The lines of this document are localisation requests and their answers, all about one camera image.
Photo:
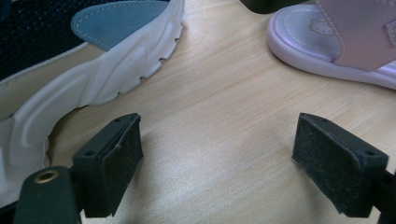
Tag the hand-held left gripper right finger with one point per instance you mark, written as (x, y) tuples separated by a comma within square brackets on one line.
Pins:
[(336, 165)]

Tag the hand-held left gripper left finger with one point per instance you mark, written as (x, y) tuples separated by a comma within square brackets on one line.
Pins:
[(106, 168)]

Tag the navy and white sneaker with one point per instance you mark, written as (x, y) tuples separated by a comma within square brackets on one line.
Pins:
[(93, 77)]

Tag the red and black shoe rack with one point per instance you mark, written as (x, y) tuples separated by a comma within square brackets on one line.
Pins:
[(267, 5)]

